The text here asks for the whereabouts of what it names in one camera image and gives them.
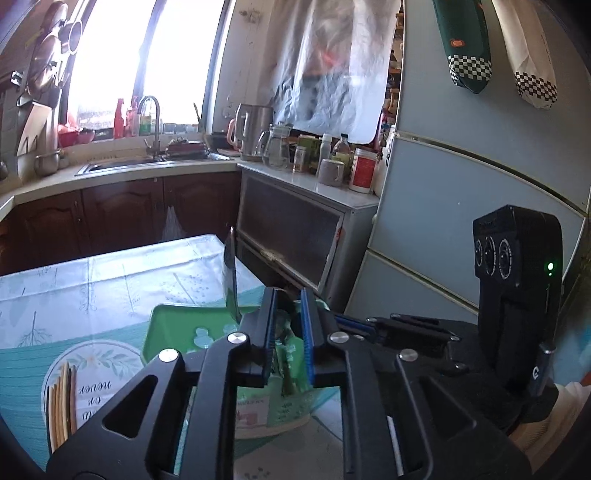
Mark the grey glass-door sideboard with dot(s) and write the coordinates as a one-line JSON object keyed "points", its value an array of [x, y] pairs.
{"points": [[286, 221]]}

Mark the hanging steel pots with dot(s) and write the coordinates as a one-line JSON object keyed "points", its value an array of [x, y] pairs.
{"points": [[51, 50]]}

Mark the green utensil holder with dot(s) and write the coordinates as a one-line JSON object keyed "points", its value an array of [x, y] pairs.
{"points": [[175, 332]]}

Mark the white cutting board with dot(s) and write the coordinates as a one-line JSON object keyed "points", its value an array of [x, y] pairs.
{"points": [[34, 129]]}

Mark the grey refrigerator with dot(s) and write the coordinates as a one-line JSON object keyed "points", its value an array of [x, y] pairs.
{"points": [[461, 194]]}

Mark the white plastic bag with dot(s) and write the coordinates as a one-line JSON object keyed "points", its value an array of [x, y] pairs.
{"points": [[171, 226]]}

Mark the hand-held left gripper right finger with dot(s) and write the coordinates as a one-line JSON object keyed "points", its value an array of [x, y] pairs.
{"points": [[309, 341]]}

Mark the steel faucet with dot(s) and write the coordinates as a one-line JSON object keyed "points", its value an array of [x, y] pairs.
{"points": [[152, 101]]}

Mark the steel sink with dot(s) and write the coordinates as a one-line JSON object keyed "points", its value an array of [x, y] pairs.
{"points": [[120, 164]]}

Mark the printed tablecloth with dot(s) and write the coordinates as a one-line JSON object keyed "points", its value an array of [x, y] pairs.
{"points": [[115, 286]]}

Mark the pink bowl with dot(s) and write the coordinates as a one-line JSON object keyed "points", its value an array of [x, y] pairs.
{"points": [[85, 137]]}

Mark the pink bottle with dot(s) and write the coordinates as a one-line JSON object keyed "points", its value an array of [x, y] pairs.
{"points": [[132, 117]]}

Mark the green checkered oven mitt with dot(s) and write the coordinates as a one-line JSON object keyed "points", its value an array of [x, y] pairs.
{"points": [[464, 41]]}

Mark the beige checkered oven mitt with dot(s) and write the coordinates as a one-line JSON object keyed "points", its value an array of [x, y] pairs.
{"points": [[531, 50]]}

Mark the clear plastic sheet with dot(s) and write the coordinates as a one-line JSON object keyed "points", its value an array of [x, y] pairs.
{"points": [[332, 60]]}

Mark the wooden base cabinets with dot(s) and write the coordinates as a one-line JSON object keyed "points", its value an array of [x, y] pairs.
{"points": [[115, 217]]}

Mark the red dish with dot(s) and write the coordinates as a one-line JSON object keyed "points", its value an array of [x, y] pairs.
{"points": [[184, 150]]}

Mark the clear bottle dark cap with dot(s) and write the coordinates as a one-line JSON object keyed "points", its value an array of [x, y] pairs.
{"points": [[342, 147]]}

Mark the steel bowl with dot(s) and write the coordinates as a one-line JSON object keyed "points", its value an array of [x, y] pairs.
{"points": [[46, 164]]}

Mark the red basin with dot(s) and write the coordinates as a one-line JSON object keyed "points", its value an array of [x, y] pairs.
{"points": [[68, 136]]}

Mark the white canister red label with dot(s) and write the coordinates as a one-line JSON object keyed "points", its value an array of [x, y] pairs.
{"points": [[363, 170]]}

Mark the glass pitcher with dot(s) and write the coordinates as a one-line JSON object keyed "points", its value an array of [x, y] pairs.
{"points": [[277, 150]]}

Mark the large steel spoon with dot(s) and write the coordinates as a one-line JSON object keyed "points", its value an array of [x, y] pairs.
{"points": [[287, 360]]}

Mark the kitchen window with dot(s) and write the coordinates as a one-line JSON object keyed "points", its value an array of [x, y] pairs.
{"points": [[138, 46]]}

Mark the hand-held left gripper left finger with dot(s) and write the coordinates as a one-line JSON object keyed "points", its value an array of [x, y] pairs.
{"points": [[270, 341]]}

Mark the green bottle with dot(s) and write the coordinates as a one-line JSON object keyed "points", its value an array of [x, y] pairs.
{"points": [[145, 122]]}

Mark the row of chopsticks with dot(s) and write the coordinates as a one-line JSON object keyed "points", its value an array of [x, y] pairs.
{"points": [[64, 406]]}

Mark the white mug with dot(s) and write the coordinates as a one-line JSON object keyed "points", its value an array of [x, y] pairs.
{"points": [[330, 173]]}

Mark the red spray bottle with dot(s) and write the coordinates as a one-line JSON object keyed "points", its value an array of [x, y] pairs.
{"points": [[119, 120]]}

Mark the white plastic bottle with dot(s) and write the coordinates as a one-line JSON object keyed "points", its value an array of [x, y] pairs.
{"points": [[325, 145]]}

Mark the green box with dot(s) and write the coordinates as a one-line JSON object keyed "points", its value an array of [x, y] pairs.
{"points": [[308, 154]]}

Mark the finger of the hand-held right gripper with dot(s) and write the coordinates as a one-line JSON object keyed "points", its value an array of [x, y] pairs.
{"points": [[358, 325], [425, 330]]}

